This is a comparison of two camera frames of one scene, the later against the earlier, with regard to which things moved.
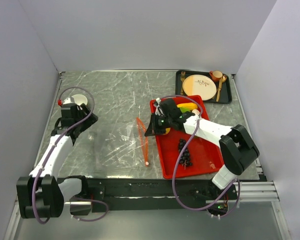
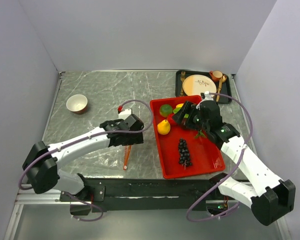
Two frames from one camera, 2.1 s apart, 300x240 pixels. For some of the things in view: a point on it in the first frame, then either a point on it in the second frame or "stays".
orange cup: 216,75 stays
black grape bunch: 185,159 stays
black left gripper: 92,119 → 136,138
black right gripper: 152,129 → 187,108
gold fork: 182,76 stays
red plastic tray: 206,155 stays
